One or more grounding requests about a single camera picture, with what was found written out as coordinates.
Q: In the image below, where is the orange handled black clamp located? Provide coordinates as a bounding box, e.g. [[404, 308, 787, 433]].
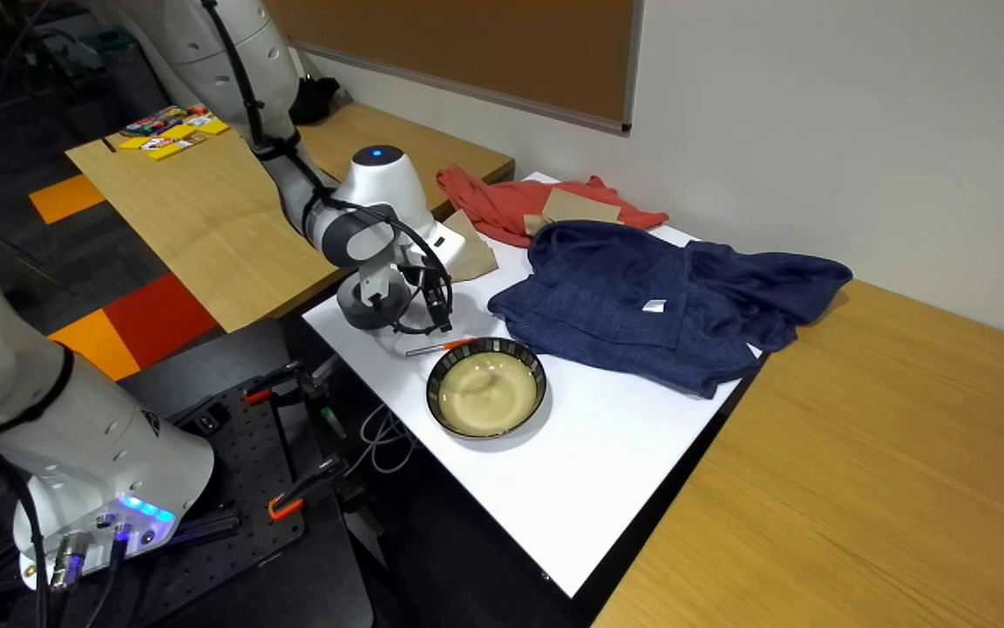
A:
[[266, 455, 346, 523], [242, 357, 343, 410]]

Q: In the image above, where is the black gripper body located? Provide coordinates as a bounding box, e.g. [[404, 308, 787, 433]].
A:
[[388, 225, 459, 334]]

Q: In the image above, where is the wooden table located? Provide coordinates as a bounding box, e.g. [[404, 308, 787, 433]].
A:
[[588, 274, 1004, 628]]

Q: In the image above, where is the blue cloth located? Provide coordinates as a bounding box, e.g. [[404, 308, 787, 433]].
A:
[[483, 219, 859, 401]]

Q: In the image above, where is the red cloth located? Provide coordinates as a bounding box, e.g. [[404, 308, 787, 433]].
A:
[[433, 164, 672, 251]]

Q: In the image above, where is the round white bowl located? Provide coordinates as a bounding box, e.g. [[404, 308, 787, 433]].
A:
[[421, 334, 552, 442]]

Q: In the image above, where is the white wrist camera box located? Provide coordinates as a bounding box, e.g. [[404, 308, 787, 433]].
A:
[[418, 216, 468, 270]]

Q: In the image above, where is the grey cable bundle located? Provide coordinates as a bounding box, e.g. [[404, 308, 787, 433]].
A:
[[343, 401, 418, 479]]

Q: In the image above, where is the framed cork board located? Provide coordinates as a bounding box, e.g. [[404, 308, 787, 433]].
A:
[[263, 0, 648, 135]]

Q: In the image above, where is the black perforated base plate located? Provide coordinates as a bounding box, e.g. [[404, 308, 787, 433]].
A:
[[116, 370, 349, 623]]

